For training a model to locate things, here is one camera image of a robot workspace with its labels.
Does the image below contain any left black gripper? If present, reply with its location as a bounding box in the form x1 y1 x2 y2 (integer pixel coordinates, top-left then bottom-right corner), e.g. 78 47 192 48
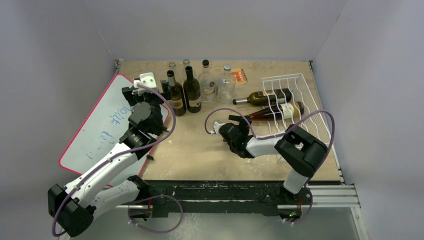
123 80 170 132

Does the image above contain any olive bottle silver cap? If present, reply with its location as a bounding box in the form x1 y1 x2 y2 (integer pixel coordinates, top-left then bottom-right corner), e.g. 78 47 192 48
166 70 187 117

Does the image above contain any clear square glass bottle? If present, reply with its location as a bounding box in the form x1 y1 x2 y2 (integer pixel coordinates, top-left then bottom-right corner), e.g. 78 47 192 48
168 62 177 73

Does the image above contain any dark green bottle black cap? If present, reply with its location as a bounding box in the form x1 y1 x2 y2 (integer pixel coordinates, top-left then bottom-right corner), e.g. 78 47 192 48
183 65 202 114

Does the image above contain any clear round labelled bottle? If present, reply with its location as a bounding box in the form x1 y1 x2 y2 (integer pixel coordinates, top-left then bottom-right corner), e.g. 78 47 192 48
198 59 216 103

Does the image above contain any green bottle silver cap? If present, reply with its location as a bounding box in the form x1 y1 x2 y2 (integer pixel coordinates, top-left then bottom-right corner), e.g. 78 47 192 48
232 88 293 107

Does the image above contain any red bottle gold cap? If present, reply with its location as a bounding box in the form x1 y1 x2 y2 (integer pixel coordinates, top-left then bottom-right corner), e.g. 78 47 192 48
246 101 305 121

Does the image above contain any large clear glass bottle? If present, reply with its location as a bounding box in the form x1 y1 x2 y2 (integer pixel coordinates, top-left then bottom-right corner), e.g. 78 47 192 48
216 64 236 103

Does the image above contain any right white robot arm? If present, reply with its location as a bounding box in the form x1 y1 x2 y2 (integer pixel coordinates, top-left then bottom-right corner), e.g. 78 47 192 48
212 116 329 204

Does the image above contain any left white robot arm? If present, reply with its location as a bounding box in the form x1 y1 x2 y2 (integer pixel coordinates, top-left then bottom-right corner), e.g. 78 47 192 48
47 79 174 237

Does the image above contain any red-edged whiteboard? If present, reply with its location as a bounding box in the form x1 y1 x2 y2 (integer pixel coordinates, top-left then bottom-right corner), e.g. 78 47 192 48
58 73 170 187

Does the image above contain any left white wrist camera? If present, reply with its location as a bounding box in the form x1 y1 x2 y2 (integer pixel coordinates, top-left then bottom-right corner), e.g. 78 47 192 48
133 72 159 96

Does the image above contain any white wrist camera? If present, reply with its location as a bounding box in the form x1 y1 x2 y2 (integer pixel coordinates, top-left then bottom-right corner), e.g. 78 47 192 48
133 72 159 96
209 120 225 136

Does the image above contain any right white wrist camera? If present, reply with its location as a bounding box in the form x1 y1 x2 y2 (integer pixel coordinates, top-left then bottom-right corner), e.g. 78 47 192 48
209 120 225 136

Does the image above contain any white wire wine rack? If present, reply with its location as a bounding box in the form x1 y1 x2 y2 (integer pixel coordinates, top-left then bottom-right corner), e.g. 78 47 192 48
253 73 331 145

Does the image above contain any black table front rail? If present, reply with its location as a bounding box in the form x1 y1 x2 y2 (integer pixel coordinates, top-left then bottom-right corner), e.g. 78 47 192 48
137 180 312 219

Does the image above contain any purple cable loop right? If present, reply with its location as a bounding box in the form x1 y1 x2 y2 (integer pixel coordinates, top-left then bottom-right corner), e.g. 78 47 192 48
278 188 315 227

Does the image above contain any purple cable loop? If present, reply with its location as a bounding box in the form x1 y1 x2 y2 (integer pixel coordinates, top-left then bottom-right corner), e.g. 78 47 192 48
278 188 315 227
127 194 184 234

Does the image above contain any purple cable loop left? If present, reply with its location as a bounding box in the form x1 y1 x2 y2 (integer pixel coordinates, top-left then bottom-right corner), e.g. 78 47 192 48
127 194 184 234

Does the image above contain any aluminium frame rail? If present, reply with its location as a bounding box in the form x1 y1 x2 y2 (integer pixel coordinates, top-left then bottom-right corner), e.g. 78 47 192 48
124 185 368 240

